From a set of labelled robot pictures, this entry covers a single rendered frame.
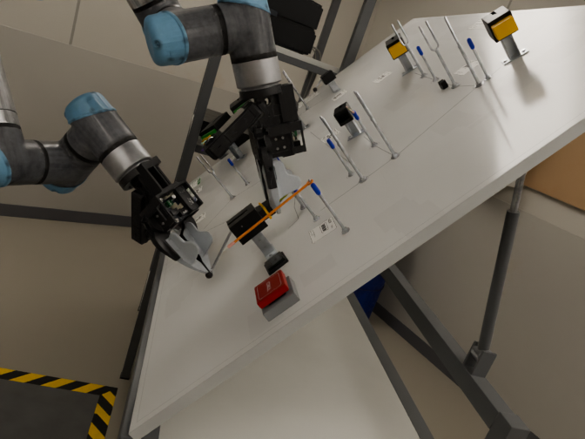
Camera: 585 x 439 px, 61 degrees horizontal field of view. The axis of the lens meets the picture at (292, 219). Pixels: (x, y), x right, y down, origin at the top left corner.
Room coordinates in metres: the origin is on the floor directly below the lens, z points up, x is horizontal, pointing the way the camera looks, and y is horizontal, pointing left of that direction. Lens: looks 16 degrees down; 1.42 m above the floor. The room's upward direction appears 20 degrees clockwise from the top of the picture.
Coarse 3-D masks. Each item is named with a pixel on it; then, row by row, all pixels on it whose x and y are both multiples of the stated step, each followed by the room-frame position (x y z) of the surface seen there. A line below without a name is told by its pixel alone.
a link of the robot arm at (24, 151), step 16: (0, 64) 0.79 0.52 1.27; (0, 80) 0.77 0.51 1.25; (0, 96) 0.76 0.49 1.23; (0, 112) 0.74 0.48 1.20; (16, 112) 0.78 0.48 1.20; (0, 128) 0.73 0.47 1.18; (16, 128) 0.75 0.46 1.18; (0, 144) 0.72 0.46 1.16; (16, 144) 0.74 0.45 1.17; (32, 144) 0.77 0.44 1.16; (0, 160) 0.70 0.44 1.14; (16, 160) 0.73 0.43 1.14; (32, 160) 0.75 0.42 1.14; (48, 160) 0.78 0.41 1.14; (0, 176) 0.70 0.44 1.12; (16, 176) 0.73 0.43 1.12; (32, 176) 0.75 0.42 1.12
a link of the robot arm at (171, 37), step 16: (160, 16) 0.75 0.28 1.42; (176, 16) 0.75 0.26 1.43; (192, 16) 0.76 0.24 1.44; (208, 16) 0.77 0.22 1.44; (160, 32) 0.73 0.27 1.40; (176, 32) 0.74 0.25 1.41; (192, 32) 0.75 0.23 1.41; (208, 32) 0.76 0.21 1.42; (224, 32) 0.78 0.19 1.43; (160, 48) 0.74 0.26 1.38; (176, 48) 0.75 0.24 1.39; (192, 48) 0.76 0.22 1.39; (208, 48) 0.77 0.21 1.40; (224, 48) 0.79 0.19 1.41; (160, 64) 0.76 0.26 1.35; (176, 64) 0.78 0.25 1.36
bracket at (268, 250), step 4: (260, 232) 0.85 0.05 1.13; (256, 236) 0.83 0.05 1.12; (260, 236) 0.83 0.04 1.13; (264, 236) 0.85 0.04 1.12; (256, 240) 0.83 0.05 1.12; (260, 240) 0.85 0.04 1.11; (264, 240) 0.84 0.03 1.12; (256, 244) 0.83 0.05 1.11; (260, 244) 0.83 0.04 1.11; (264, 244) 0.84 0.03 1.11; (268, 244) 0.84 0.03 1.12; (260, 248) 0.83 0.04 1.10; (264, 248) 0.84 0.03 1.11; (268, 248) 0.84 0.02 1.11; (272, 248) 0.84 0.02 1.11; (264, 252) 0.84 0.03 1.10; (268, 252) 0.84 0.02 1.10; (272, 252) 0.84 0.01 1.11; (276, 252) 0.83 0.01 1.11; (268, 256) 0.83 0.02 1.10
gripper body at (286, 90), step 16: (240, 96) 0.82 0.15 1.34; (256, 96) 0.81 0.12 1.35; (272, 96) 0.83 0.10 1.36; (288, 96) 0.84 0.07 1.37; (272, 112) 0.83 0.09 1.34; (288, 112) 0.84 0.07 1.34; (256, 128) 0.82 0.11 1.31; (272, 128) 0.81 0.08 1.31; (288, 128) 0.82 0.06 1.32; (256, 144) 0.81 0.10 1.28; (272, 144) 0.83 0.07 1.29; (288, 144) 0.83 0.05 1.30; (304, 144) 0.83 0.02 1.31
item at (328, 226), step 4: (328, 220) 0.83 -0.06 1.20; (332, 220) 0.82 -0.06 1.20; (320, 224) 0.84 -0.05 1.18; (324, 224) 0.83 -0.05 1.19; (328, 224) 0.82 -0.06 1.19; (332, 224) 0.81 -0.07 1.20; (316, 228) 0.83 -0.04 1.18; (320, 228) 0.82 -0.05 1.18; (324, 228) 0.81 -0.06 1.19; (328, 228) 0.81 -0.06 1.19; (332, 228) 0.80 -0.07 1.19; (308, 232) 0.84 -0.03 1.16; (312, 232) 0.83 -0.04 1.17; (316, 232) 0.82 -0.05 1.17; (320, 232) 0.81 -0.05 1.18; (324, 232) 0.80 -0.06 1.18; (328, 232) 0.79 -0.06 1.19; (312, 236) 0.81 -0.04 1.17; (316, 236) 0.80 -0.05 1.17; (320, 236) 0.80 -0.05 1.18; (312, 240) 0.80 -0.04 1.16; (316, 240) 0.79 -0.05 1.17
